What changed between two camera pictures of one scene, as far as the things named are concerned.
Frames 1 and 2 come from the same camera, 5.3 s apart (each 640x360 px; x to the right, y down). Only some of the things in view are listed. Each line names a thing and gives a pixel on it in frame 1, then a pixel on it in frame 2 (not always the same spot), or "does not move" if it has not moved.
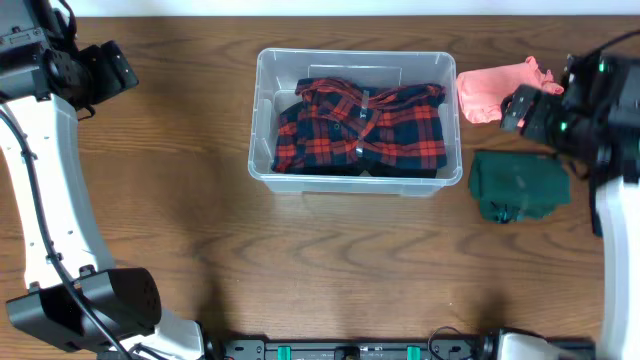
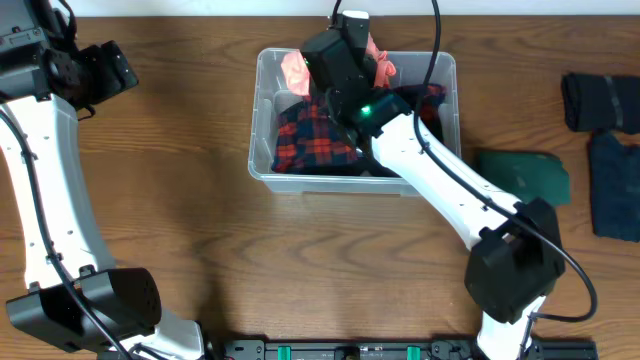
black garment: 359,168 does not move
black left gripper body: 120,70 does not move
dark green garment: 518,186 does not move
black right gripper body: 560,127 -> 341,111
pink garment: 483,91 -> 298,78
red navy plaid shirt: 336,124 does not move
